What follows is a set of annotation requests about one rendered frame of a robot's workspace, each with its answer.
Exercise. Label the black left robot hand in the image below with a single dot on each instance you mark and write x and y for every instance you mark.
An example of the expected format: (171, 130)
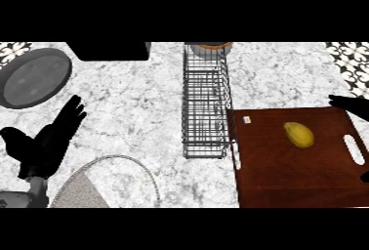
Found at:
(50, 140)

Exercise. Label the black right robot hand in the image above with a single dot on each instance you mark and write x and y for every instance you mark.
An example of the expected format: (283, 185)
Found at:
(353, 103)

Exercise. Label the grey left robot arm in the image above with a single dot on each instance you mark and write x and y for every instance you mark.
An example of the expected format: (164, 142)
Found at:
(32, 195)

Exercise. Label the yellow lemon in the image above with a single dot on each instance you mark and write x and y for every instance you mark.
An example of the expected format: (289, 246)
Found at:
(298, 134)

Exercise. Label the brown wooden tray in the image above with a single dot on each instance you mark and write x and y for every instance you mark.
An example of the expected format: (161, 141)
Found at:
(292, 162)

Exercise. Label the grey round pan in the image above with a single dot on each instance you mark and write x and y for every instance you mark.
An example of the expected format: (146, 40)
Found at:
(34, 78)

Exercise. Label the small white label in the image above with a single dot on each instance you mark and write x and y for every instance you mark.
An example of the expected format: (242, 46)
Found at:
(246, 119)

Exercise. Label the black box appliance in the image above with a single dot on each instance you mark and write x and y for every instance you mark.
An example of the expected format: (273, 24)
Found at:
(110, 50)

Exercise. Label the grey pot with orange rim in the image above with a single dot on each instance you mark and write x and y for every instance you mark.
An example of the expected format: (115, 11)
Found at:
(209, 49)

